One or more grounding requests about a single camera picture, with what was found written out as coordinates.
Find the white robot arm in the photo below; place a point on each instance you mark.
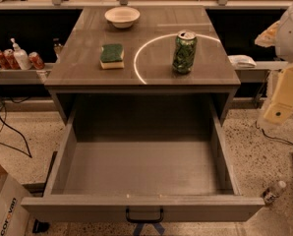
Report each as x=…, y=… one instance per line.
x=279, y=35

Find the green and yellow sponge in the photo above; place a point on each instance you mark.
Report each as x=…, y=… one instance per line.
x=112, y=56

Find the grey open top drawer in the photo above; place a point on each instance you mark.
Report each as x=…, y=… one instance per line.
x=144, y=151

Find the white pump bottle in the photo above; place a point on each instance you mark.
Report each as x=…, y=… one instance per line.
x=21, y=56

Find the red soda can middle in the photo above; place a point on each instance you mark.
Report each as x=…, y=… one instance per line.
x=9, y=55

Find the white folded cloth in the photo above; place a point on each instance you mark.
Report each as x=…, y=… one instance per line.
x=242, y=61

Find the red soda can left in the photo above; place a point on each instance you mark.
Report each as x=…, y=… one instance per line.
x=4, y=64

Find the small dark bottle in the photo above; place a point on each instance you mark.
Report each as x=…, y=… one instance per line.
x=57, y=46

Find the white ceramic bowl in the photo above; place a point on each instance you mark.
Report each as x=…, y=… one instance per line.
x=122, y=17

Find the black drawer handle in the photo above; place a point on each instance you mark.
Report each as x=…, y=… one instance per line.
x=144, y=215

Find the blue tape on floor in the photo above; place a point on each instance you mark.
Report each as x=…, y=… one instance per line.
x=142, y=229

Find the clear plastic water bottle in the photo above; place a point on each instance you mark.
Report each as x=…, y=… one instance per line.
x=274, y=191

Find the red soda can right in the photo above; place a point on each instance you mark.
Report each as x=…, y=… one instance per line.
x=36, y=60

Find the green soda can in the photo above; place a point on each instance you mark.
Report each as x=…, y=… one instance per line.
x=185, y=51

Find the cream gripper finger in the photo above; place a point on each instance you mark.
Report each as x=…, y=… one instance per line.
x=280, y=107

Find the white cardboard box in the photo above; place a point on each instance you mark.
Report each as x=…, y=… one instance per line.
x=13, y=217

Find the red soda can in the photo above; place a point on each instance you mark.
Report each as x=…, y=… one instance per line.
x=36, y=60
x=9, y=55
x=4, y=64

